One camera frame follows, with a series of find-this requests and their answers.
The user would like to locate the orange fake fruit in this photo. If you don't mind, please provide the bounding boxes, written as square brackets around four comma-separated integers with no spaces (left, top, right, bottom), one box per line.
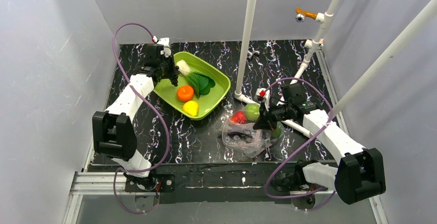
[176,85,195,102]

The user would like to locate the clear zip top bag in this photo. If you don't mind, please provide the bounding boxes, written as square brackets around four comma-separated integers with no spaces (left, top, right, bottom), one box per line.
[218,104,284,158]

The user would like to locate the green fake leaf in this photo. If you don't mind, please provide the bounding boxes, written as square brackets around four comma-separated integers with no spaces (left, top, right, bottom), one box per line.
[176,60,216,98]

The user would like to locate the fake purple grapes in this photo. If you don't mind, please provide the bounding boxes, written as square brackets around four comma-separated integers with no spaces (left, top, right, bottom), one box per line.
[228,132,253,143]

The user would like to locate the yellow fake pepper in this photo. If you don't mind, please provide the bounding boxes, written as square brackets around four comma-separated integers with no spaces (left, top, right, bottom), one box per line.
[182,100,199,116]

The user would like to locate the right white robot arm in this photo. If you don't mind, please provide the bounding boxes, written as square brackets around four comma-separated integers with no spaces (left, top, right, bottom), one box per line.
[253,83,386,204]

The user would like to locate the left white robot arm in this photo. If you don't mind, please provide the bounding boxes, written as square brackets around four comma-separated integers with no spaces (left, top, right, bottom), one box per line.
[92,38,178,178]

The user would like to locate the orange green fake mango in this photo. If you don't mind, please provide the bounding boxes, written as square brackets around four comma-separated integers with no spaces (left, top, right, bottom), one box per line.
[271,122,283,139]

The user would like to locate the green fake apple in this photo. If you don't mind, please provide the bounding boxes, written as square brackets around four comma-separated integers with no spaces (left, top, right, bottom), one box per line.
[243,104,260,122]

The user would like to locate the red fake fruit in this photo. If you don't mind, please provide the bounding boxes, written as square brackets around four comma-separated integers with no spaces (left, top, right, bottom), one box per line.
[230,110,247,124]

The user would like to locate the lime green plastic tray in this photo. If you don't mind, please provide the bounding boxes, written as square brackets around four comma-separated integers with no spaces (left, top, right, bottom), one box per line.
[154,51,231,120]

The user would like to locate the small metal fitting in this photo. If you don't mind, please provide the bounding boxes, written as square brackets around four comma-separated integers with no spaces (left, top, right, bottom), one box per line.
[246,50,260,61]

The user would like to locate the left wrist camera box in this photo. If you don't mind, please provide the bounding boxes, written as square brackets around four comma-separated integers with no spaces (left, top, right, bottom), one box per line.
[152,36,172,58]

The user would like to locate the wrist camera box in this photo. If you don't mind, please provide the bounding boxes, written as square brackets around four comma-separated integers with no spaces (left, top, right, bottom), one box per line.
[256,88,270,110]
[152,36,172,58]

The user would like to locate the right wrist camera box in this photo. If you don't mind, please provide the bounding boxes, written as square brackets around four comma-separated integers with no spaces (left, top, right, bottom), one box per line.
[256,88,270,110]

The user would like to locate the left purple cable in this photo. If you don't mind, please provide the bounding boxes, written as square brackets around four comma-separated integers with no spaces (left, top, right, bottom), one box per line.
[112,23,171,215]

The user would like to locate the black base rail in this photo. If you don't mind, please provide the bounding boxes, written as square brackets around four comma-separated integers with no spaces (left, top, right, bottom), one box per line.
[124,161,345,204]

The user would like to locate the orange faucet handle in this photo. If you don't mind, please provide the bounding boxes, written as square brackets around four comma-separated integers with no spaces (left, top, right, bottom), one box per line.
[295,7,317,23]

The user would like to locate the white PVC pipe frame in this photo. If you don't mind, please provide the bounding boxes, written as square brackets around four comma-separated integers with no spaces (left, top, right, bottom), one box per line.
[233,0,437,140]

